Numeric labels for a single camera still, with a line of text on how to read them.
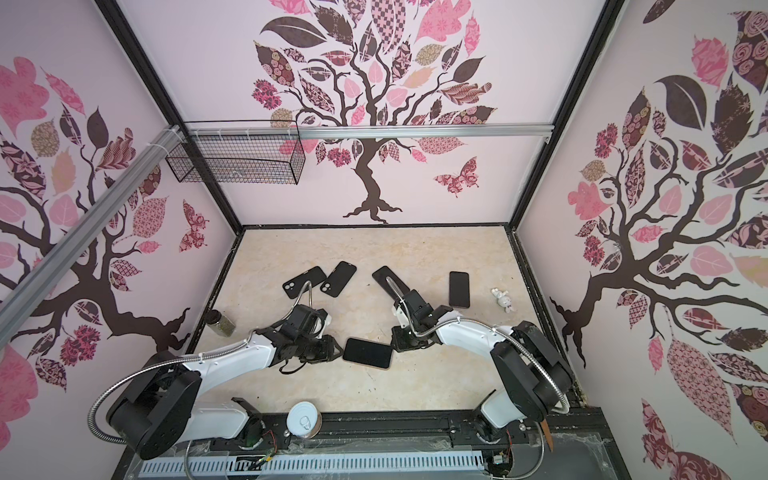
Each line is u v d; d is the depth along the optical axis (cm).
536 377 44
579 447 72
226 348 54
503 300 96
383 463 70
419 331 64
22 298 50
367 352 86
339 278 104
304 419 71
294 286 103
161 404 42
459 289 101
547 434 73
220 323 85
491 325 51
